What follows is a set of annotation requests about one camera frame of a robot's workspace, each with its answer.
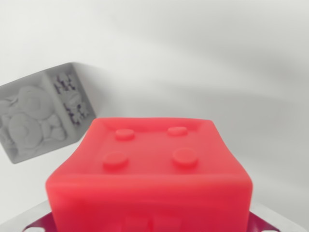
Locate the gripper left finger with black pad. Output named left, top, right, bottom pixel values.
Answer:
left=0, top=200, right=56, bottom=232

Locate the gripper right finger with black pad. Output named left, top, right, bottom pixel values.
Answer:
left=248, top=207, right=309, bottom=232

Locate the red plastic cube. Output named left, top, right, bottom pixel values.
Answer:
left=45, top=117, right=253, bottom=232

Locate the gray embossed plastic cube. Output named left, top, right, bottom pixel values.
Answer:
left=0, top=62, right=97, bottom=165

